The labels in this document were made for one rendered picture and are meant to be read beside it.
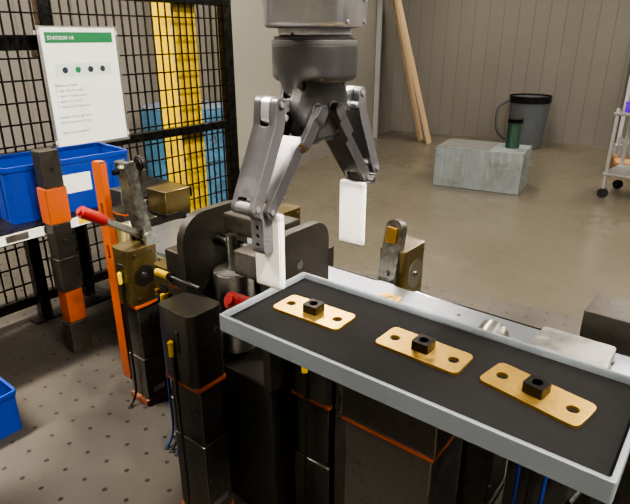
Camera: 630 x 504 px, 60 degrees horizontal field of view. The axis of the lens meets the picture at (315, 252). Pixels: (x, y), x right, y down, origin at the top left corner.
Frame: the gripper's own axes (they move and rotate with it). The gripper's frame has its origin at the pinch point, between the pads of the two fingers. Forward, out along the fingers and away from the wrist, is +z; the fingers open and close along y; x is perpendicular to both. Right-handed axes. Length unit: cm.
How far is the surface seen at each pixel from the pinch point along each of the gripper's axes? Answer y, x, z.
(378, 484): -4.3, -10.7, 20.4
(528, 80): 788, 204, 39
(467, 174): 478, 163, 108
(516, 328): 38.9, -10.9, 22.9
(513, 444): -7.9, -23.1, 6.6
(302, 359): -7.3, -4.0, 7.2
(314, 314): -1.0, -0.6, 6.4
